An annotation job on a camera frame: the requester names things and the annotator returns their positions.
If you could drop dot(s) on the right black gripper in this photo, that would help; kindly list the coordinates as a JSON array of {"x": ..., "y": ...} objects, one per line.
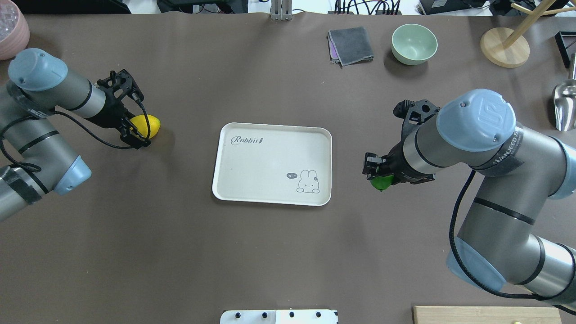
[{"x": 394, "y": 158}]

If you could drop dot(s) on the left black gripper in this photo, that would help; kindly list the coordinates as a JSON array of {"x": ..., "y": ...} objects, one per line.
[{"x": 111, "y": 116}]

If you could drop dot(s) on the yellow lemon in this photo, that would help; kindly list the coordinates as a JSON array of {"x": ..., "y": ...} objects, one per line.
[{"x": 147, "y": 126}]

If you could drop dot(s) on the green lime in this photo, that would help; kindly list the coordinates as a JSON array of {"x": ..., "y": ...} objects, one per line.
[{"x": 382, "y": 182}]

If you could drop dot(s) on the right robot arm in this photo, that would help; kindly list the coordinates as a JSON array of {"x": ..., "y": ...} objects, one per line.
[{"x": 514, "y": 170}]

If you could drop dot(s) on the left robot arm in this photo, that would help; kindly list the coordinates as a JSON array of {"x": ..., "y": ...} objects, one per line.
[{"x": 39, "y": 86}]

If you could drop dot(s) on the white rabbit tray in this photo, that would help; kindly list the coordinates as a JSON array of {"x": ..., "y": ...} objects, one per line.
[{"x": 274, "y": 164}]

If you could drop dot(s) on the mint green bowl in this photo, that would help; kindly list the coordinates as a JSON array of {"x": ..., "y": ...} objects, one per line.
[{"x": 413, "y": 44}]

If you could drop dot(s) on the grey folded cloth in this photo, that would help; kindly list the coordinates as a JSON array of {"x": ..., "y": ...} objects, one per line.
[{"x": 349, "y": 46}]

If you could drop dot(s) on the pink ribbed bowl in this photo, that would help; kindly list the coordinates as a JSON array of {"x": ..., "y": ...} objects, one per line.
[{"x": 14, "y": 30}]

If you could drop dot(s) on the wooden cup tree stand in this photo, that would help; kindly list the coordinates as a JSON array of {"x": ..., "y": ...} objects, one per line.
[{"x": 508, "y": 48}]

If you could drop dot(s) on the bamboo cutting board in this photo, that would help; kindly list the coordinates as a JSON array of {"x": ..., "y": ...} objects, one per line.
[{"x": 485, "y": 315}]

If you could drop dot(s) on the silver metal scoop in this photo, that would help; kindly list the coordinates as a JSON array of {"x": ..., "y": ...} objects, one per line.
[{"x": 564, "y": 97}]

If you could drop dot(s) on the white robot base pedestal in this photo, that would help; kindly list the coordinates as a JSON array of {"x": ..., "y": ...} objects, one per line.
[{"x": 281, "y": 316}]

